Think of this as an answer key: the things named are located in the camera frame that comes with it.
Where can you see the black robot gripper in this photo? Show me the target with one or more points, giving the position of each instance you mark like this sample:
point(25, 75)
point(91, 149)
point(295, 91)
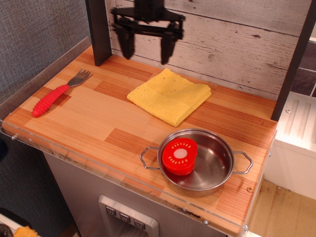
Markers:
point(148, 17)

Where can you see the yellow cloth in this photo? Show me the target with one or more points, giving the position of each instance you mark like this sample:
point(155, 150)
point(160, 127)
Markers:
point(169, 97)

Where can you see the red toy tomato half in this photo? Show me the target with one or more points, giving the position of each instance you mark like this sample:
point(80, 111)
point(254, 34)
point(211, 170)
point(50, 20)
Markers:
point(179, 156)

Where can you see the stainless steel pot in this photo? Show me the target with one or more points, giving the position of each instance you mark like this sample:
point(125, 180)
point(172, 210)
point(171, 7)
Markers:
point(214, 164)

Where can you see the clear acrylic table guard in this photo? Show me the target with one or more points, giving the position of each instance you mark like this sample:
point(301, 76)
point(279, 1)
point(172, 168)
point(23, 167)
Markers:
point(82, 180)

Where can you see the silver dispenser panel with buttons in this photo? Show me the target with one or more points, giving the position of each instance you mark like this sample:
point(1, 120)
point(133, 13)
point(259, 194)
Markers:
point(121, 220)

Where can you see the yellow object bottom left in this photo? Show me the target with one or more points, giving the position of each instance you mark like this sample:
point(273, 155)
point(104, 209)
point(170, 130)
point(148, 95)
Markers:
point(25, 232)

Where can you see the dark left shelf post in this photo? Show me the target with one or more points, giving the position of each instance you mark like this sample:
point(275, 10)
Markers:
point(99, 30)

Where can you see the dark shelf post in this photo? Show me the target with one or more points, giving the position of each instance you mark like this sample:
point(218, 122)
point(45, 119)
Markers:
point(99, 30)
point(295, 61)

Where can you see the fork with red handle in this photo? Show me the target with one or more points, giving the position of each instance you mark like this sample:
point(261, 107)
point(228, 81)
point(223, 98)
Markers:
point(46, 102)

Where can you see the dark right shelf post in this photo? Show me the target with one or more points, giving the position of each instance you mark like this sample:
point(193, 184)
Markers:
point(295, 61)

